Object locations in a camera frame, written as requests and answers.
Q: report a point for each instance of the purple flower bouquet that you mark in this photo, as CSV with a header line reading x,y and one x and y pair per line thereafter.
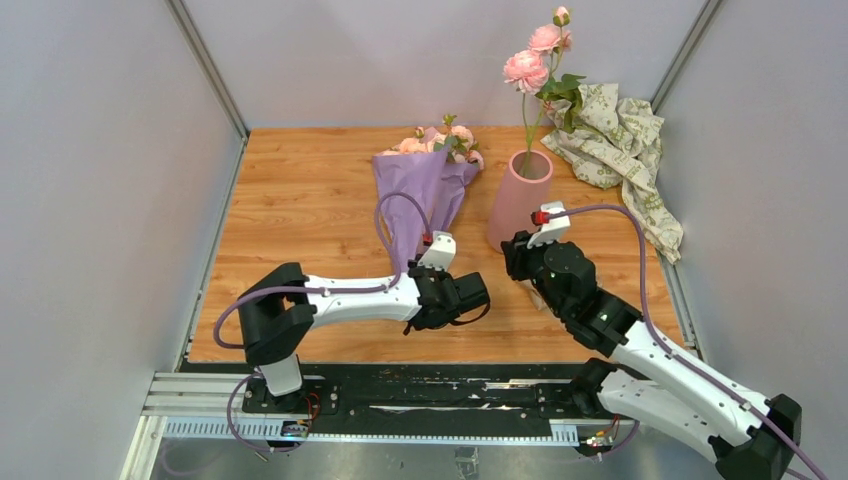
x,y
422,181

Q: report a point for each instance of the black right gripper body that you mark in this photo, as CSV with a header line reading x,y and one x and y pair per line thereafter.
x,y
528,263

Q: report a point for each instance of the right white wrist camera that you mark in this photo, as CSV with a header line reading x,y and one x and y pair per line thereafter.
x,y
552,223

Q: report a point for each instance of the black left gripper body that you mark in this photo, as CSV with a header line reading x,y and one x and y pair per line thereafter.
x,y
442,274

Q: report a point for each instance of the beige ribbon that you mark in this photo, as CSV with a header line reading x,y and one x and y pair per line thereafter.
x,y
536,299

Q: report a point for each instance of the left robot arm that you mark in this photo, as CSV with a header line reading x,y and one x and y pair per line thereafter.
x,y
278,312

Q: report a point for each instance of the crumpled green patterned cloth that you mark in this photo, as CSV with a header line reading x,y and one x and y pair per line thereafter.
x,y
613,141

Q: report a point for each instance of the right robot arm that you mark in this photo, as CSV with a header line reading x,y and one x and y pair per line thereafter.
x,y
647,377

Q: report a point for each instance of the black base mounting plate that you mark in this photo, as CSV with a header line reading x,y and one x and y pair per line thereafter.
x,y
490,401

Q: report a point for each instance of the aluminium rail frame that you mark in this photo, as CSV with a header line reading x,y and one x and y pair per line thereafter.
x,y
194,405

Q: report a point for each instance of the pink rose stem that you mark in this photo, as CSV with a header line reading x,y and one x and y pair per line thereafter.
x,y
532,73

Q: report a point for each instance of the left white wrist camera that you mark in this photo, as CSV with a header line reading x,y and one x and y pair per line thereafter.
x,y
440,253

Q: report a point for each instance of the pink cylindrical vase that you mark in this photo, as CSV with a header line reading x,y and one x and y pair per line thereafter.
x,y
524,187

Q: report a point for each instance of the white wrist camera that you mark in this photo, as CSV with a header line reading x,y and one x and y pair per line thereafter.
x,y
552,223
440,253

